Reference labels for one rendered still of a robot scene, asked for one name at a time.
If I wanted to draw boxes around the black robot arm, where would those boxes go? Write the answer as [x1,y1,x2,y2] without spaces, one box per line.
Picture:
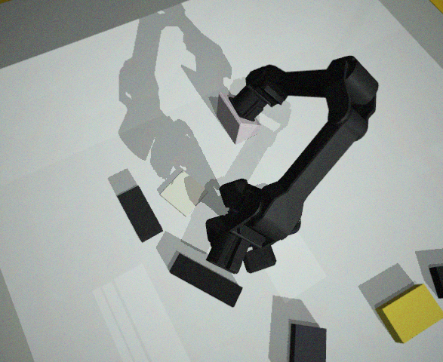
[205,56,379,274]

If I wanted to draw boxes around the yellow rectangular block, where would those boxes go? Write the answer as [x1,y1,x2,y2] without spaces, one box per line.
[376,284,443,343]

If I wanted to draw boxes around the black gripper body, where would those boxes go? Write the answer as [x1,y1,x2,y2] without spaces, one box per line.
[219,179,276,273]

